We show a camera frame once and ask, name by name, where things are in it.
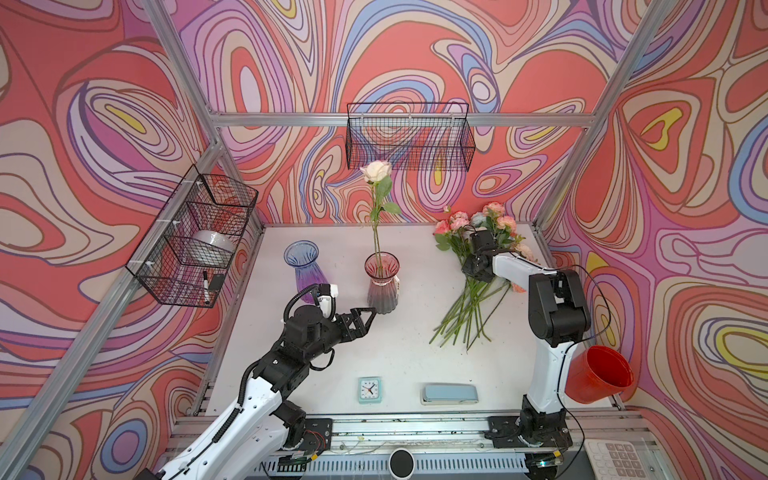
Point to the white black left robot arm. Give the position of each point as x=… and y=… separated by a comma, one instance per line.
x=262, y=420

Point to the black wire basket left wall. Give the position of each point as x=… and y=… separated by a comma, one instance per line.
x=169, y=267

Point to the artificial flower bunch on table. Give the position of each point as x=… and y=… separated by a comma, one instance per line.
x=465, y=320

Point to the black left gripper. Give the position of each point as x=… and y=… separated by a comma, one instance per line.
x=357, y=330

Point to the pink grey glass vase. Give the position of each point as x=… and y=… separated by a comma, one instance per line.
x=383, y=292

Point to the black wire basket back wall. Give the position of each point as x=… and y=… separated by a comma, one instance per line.
x=410, y=135

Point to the black wire basket wall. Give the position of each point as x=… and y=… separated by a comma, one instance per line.
x=169, y=267
x=410, y=135

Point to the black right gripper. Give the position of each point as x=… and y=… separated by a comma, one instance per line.
x=466, y=268

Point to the red plastic cup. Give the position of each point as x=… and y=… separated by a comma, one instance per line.
x=597, y=373

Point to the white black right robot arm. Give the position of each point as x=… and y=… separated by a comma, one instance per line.
x=558, y=318

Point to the purple glass vase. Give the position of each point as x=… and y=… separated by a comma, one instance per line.
x=302, y=256

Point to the small teal alarm clock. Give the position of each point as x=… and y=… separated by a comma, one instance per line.
x=369, y=390

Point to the white calculator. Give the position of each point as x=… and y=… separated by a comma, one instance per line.
x=614, y=460

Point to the black marker in basket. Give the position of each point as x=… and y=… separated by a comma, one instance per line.
x=206, y=291

